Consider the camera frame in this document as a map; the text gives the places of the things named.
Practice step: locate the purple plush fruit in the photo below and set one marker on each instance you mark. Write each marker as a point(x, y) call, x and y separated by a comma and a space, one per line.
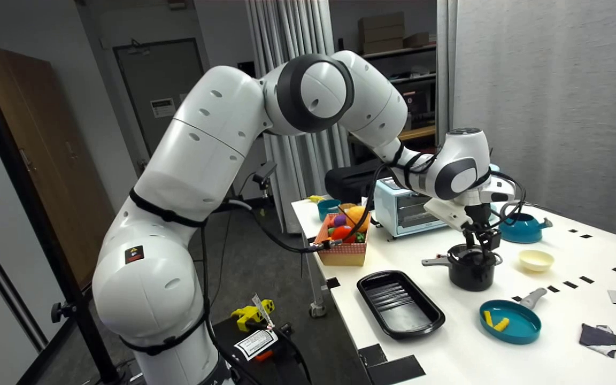
point(340, 218)

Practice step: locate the teal bowl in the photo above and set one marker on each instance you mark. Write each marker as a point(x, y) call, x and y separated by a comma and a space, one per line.
point(329, 208)

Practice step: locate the red checkered fruit basket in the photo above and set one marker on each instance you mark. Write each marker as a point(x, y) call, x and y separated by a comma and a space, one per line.
point(344, 250)

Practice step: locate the orange plush fruit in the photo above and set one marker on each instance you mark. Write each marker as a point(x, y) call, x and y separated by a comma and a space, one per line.
point(357, 214)

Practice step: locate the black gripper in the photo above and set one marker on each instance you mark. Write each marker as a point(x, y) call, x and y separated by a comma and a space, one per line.
point(480, 216)

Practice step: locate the black pot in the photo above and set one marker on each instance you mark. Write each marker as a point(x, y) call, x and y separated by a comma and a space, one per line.
point(471, 271)

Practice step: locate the cream small bowl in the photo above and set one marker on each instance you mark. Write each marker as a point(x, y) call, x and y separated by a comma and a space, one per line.
point(535, 260)

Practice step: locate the yellow toy food piece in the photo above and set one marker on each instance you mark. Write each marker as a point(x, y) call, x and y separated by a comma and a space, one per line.
point(497, 323)

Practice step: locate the red plush tomato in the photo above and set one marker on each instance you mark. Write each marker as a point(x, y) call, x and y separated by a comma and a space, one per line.
point(340, 231)

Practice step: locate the black grill tray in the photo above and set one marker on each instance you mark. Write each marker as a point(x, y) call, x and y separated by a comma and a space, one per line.
point(399, 302)

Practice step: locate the yellow toy on floor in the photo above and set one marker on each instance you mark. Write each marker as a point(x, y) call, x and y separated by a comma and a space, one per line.
point(253, 312)

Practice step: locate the blue pan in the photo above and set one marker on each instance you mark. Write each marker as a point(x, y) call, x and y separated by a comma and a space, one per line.
point(510, 321)

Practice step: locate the dark folded cloth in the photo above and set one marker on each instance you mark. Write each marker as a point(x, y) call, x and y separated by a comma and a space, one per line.
point(597, 335)

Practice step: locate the light blue toaster oven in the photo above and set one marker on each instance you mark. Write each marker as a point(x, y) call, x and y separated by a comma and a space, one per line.
point(406, 210)

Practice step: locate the cardboard box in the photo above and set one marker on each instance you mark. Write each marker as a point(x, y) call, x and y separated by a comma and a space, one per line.
point(382, 32)

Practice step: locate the grey door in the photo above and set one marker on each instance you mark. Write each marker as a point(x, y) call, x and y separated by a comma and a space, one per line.
point(159, 93)

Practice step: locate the white labelled box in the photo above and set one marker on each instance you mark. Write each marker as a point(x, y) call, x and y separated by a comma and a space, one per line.
point(256, 342)

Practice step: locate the teal kettle pot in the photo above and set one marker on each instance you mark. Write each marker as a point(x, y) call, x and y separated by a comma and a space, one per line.
point(523, 228)

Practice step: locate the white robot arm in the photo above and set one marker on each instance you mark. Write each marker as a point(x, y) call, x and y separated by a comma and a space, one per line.
point(203, 142)

